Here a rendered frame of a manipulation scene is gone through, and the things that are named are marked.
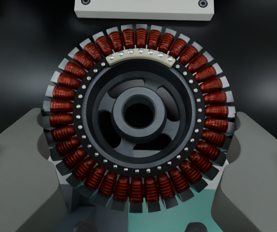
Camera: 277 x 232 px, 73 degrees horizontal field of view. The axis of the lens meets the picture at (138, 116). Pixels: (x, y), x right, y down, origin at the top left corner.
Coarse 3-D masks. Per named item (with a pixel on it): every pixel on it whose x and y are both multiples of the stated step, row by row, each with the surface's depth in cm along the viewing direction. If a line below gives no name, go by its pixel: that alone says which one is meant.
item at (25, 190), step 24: (24, 120) 10; (0, 144) 8; (24, 144) 8; (0, 168) 7; (24, 168) 7; (48, 168) 7; (0, 192) 6; (24, 192) 6; (48, 192) 6; (0, 216) 5; (24, 216) 5; (48, 216) 6
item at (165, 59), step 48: (96, 48) 11; (144, 48) 11; (192, 48) 11; (48, 96) 11; (96, 96) 12; (144, 96) 12; (192, 96) 11; (48, 144) 10; (96, 144) 10; (192, 144) 10; (96, 192) 12; (144, 192) 10; (192, 192) 10
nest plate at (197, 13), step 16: (80, 0) 20; (96, 0) 20; (112, 0) 20; (128, 0) 20; (144, 0) 20; (160, 0) 20; (176, 0) 20; (192, 0) 20; (208, 0) 20; (80, 16) 21; (96, 16) 21; (112, 16) 21; (128, 16) 21; (144, 16) 20; (160, 16) 20; (176, 16) 20; (192, 16) 20; (208, 16) 20
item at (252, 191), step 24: (240, 120) 10; (240, 144) 8; (264, 144) 8; (240, 168) 7; (264, 168) 7; (216, 192) 7; (240, 192) 6; (264, 192) 6; (216, 216) 7; (240, 216) 6; (264, 216) 6
